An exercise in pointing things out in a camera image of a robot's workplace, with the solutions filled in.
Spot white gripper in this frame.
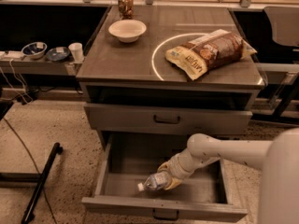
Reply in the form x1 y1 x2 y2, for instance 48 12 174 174
157 149 219 190

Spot grey side shelf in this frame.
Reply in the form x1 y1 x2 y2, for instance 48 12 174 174
0 59 79 76

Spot black floor cable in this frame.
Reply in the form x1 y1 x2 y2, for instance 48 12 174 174
1 117 59 224

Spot white ceramic bowl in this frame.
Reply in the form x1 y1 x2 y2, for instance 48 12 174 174
108 20 147 43

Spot clear plastic water bottle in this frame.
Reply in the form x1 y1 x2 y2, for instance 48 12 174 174
137 171 171 191

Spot glass jar with food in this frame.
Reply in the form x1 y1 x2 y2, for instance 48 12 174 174
118 0 134 20

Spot grey drawer cabinet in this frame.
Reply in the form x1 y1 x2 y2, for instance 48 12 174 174
75 5 265 224

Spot white paper cup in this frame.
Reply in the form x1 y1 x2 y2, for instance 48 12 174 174
68 43 84 63

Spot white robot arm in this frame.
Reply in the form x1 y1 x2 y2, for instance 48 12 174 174
158 128 299 224

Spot dark blue bowl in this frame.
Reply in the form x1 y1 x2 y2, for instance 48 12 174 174
46 47 70 62

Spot black stand leg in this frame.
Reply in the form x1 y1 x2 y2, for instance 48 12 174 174
21 143 63 224

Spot white and blue bowl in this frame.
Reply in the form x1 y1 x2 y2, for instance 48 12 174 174
21 42 48 60

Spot bagged loaf of bread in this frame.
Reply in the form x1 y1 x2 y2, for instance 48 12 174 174
165 29 256 80

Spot white cables on shelf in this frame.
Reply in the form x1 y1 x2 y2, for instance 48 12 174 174
0 50 34 105

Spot closed upper drawer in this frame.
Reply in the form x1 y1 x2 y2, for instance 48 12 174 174
84 104 252 136

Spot grey chair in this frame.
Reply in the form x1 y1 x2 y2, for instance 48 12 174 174
264 7 299 47

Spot open bottom drawer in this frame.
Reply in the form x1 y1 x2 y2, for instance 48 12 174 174
82 133 248 222

